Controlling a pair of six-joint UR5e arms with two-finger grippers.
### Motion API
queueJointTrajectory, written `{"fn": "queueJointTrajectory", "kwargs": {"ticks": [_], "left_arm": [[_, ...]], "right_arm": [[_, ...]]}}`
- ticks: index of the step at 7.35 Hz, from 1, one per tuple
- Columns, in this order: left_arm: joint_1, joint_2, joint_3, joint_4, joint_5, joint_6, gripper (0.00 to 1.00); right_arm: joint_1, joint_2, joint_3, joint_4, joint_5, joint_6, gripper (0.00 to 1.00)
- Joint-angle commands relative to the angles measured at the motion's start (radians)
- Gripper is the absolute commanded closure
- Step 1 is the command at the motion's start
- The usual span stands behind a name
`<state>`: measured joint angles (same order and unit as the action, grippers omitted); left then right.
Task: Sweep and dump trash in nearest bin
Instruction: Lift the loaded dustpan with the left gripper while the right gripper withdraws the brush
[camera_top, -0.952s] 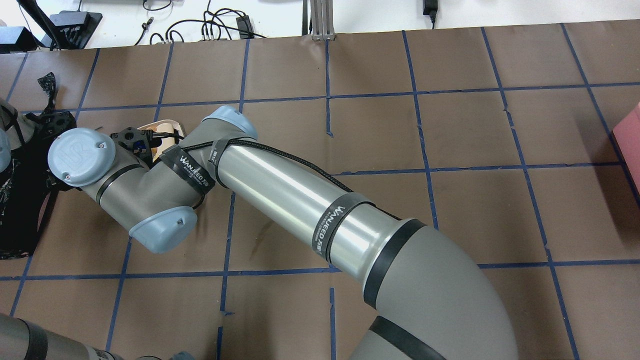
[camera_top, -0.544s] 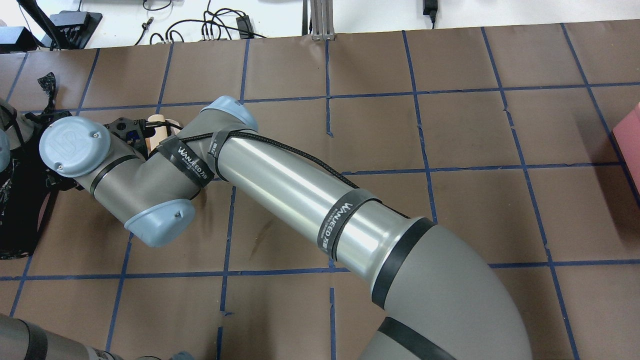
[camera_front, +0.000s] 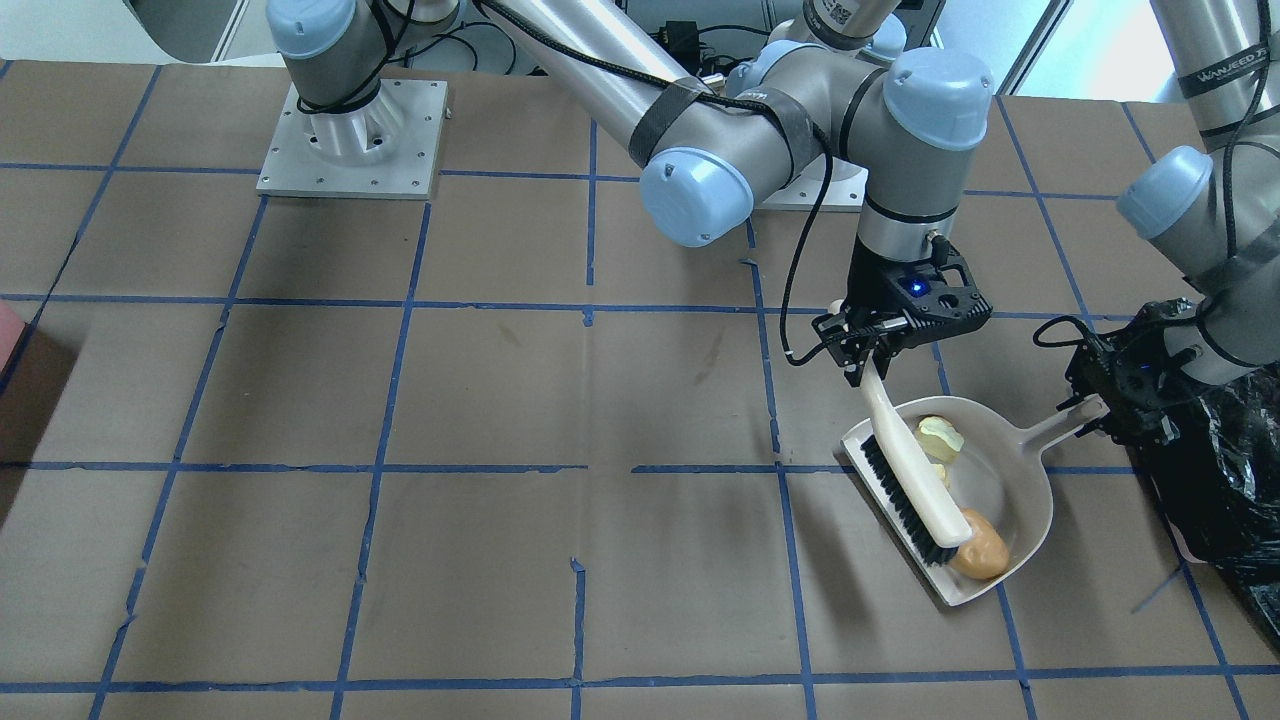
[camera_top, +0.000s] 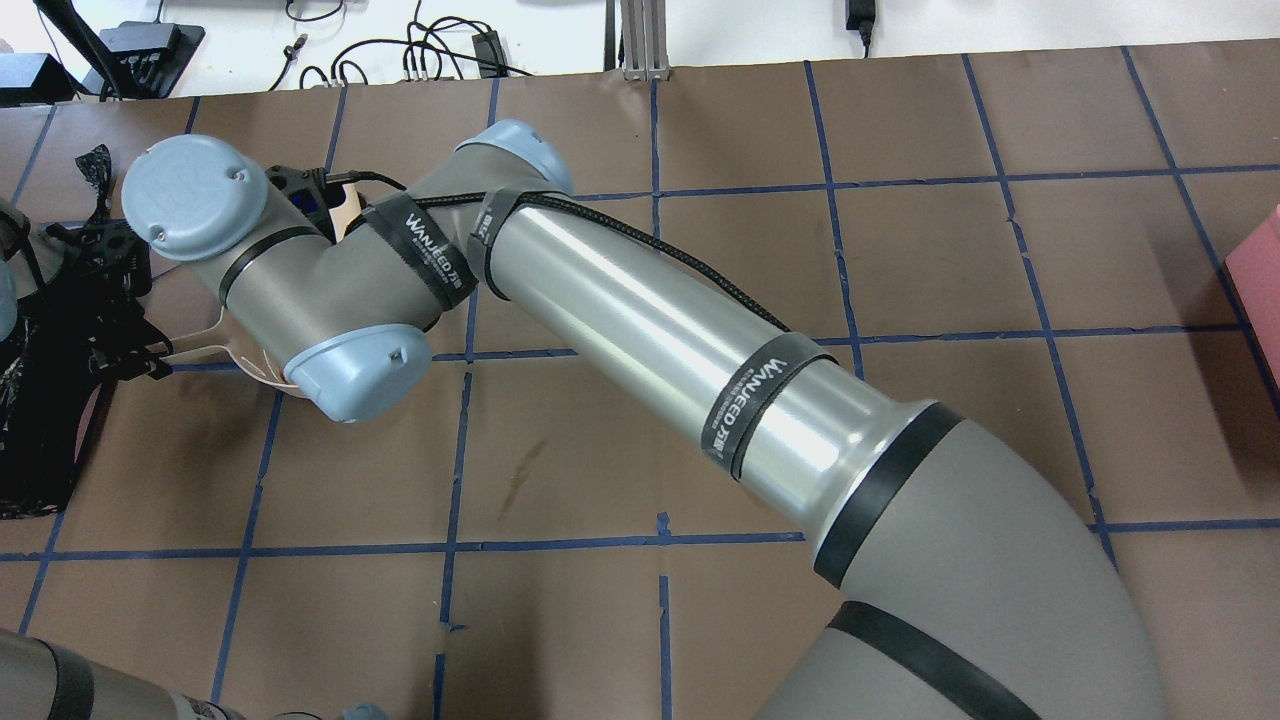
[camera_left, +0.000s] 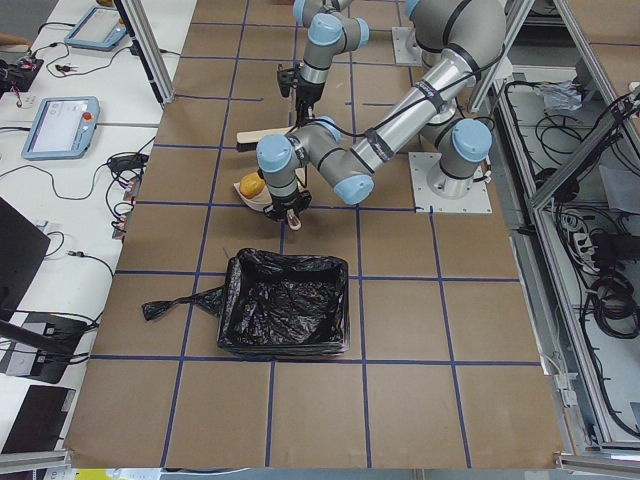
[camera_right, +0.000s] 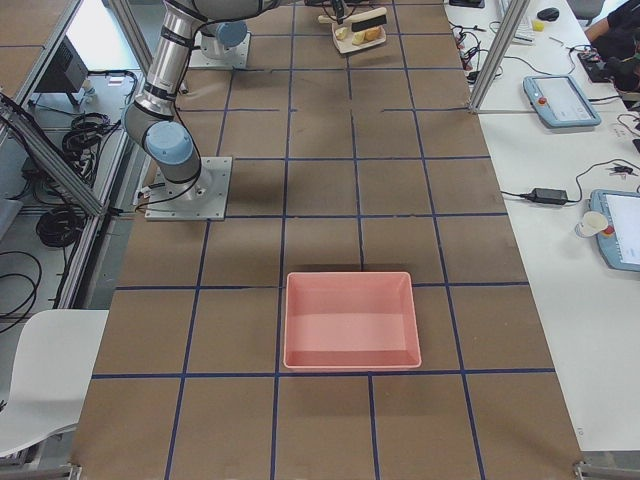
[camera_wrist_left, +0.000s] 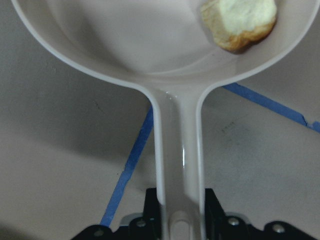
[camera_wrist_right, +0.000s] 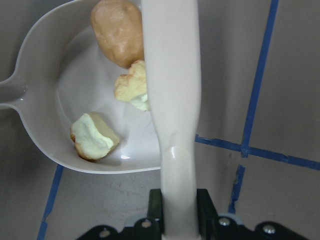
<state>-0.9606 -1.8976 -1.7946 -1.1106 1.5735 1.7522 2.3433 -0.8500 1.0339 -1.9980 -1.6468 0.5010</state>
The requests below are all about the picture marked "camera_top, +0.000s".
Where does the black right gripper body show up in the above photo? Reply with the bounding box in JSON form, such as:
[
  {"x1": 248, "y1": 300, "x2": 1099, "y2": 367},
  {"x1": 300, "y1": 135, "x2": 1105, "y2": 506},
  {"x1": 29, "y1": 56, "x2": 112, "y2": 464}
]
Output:
[{"x1": 266, "y1": 165, "x2": 346, "y2": 243}]

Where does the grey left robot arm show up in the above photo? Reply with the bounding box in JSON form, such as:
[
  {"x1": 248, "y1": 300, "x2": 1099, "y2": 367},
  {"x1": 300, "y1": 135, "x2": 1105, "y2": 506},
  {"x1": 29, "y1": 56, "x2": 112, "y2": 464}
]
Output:
[{"x1": 3, "y1": 213, "x2": 238, "y2": 719}]

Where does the pink plastic bin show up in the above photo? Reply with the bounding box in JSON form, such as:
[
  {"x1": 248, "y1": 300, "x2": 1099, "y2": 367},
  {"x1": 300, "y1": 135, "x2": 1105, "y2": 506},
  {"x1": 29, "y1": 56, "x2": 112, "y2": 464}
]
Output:
[{"x1": 1226, "y1": 205, "x2": 1279, "y2": 384}]

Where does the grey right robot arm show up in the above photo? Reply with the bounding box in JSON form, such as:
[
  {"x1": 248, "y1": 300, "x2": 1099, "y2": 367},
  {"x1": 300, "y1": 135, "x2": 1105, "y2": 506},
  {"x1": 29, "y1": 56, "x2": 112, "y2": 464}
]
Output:
[{"x1": 122, "y1": 120, "x2": 1167, "y2": 719}]

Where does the aluminium frame post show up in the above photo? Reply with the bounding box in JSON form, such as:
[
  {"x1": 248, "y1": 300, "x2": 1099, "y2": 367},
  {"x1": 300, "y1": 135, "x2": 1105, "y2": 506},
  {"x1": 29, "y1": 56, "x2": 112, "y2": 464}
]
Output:
[{"x1": 603, "y1": 1, "x2": 671, "y2": 82}]

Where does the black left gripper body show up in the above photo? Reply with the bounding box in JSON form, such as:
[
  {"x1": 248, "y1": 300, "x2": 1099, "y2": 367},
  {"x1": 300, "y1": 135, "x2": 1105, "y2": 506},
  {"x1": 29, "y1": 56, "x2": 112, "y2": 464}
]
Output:
[{"x1": 45, "y1": 222, "x2": 173, "y2": 380}]

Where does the black power adapter on desk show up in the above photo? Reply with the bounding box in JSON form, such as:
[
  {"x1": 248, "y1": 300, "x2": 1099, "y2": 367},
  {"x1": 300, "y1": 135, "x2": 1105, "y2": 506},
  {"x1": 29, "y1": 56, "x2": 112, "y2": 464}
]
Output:
[{"x1": 472, "y1": 29, "x2": 509, "y2": 77}]

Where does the bin with black bag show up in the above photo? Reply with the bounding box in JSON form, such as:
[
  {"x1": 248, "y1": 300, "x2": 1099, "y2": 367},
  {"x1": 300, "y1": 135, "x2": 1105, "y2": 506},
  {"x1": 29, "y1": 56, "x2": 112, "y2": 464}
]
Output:
[{"x1": 0, "y1": 145, "x2": 151, "y2": 521}]

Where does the white plastic dustpan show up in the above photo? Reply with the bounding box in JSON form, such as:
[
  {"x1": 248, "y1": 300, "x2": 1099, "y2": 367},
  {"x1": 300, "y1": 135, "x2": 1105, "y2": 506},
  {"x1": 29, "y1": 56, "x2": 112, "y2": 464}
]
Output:
[{"x1": 151, "y1": 307, "x2": 305, "y2": 398}]

